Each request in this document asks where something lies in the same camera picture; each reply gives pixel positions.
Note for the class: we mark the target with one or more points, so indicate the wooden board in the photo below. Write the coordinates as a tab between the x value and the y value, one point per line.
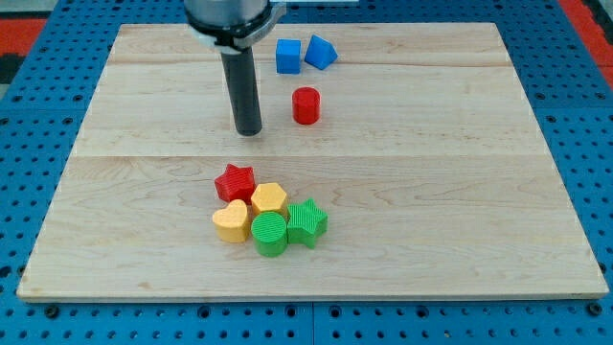
427	158

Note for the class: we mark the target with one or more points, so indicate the red star block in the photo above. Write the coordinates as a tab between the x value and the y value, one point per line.
236	183

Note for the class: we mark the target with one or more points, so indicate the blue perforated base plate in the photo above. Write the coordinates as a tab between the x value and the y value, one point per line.
46	101

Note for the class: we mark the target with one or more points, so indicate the green cylinder block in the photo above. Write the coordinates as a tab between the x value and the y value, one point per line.
269	234

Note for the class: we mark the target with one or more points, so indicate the yellow hexagon block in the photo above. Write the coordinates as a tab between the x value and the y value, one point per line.
270	197

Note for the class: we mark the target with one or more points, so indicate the blue cube block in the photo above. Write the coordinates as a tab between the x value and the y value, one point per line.
288	56

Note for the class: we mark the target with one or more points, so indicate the yellow heart block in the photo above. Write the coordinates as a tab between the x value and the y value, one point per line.
232	223

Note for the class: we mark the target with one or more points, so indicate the blue triangular prism block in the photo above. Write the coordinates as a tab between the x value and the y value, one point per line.
320	53

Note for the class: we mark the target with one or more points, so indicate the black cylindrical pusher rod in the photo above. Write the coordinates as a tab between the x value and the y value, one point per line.
240	75

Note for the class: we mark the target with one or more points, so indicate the red cylinder block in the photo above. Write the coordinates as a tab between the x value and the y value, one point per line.
306	105

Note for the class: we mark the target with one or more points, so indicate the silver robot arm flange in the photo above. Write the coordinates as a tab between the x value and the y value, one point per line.
232	26

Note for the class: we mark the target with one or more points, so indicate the green star block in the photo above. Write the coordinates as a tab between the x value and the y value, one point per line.
306	223

